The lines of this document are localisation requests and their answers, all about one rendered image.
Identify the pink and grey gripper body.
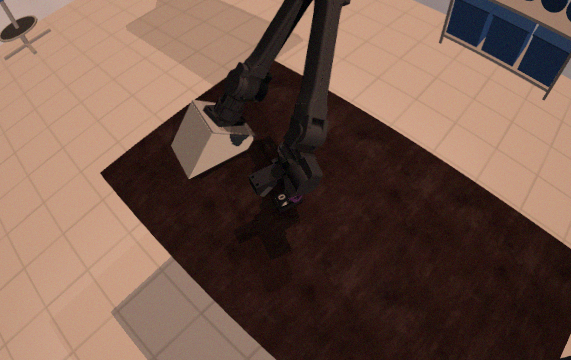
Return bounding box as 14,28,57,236
277,165,298,198

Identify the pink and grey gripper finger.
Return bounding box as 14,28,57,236
287,194,303,203

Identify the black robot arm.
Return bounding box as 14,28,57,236
203,0,351,197

